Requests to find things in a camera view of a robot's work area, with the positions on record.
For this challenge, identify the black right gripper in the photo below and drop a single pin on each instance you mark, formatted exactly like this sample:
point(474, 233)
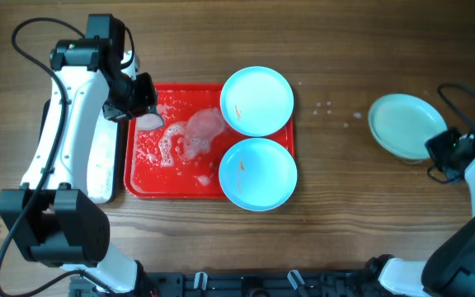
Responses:
point(441, 147)

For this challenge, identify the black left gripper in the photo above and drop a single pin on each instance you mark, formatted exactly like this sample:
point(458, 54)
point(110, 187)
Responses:
point(146, 97)

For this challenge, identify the pink green sponge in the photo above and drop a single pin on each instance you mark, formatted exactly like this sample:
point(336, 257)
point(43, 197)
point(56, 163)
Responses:
point(149, 122)

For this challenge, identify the light blue plate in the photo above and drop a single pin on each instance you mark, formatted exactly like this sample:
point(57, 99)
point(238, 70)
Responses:
point(258, 174)
point(402, 124)
point(257, 101)

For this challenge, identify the red plastic tray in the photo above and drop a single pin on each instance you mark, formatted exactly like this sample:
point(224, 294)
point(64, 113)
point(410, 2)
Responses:
point(154, 169)

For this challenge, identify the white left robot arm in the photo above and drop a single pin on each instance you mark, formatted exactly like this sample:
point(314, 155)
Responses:
point(50, 217)

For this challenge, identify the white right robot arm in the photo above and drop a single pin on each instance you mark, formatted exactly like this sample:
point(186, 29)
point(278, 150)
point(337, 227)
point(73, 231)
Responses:
point(450, 270)

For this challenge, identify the black soapy water tray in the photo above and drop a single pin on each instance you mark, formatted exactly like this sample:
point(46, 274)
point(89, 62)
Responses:
point(105, 165)

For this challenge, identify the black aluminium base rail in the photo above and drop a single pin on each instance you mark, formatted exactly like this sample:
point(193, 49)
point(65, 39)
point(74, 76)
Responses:
point(293, 283)

